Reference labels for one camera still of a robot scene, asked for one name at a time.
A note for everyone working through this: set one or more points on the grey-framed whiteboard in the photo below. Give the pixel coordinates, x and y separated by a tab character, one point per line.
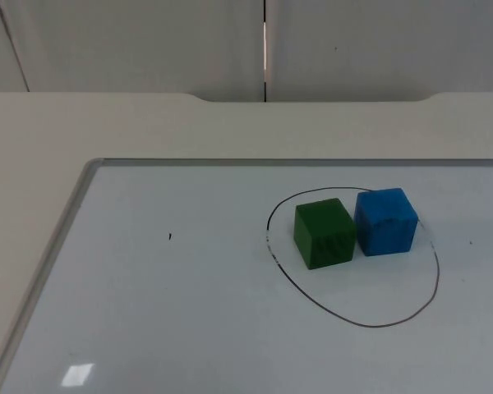
189	287

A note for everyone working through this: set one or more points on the green cube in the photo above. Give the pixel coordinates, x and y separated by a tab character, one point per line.
322	234

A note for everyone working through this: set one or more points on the blue cube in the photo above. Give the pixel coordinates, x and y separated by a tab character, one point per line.
386	221

